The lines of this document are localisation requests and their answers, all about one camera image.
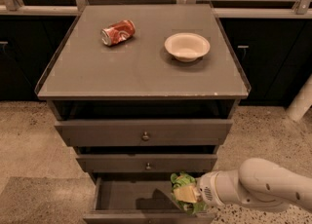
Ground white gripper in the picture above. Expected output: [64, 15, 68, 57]
[174, 171, 222, 206]

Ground green jalapeno chip bag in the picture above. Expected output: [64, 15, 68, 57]
[171, 172, 207, 214]

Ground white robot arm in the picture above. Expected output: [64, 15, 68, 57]
[171, 158, 312, 214]

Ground bottom open grey drawer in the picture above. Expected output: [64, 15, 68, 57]
[83, 173, 215, 224]

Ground top drawer knob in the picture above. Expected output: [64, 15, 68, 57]
[141, 131, 150, 141]

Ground middle grey drawer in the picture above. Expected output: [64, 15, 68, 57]
[77, 154, 217, 173]

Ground grey drawer cabinet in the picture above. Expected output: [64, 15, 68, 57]
[33, 3, 252, 224]

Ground top grey drawer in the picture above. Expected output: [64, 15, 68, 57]
[55, 119, 233, 147]

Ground white paper bowl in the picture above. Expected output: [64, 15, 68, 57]
[164, 33, 211, 62]

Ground dark background cabinets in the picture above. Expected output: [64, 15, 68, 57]
[0, 15, 311, 106]

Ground crushed red soda can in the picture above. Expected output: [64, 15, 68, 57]
[100, 19, 136, 47]

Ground white cylindrical post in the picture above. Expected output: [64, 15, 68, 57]
[287, 75, 312, 122]

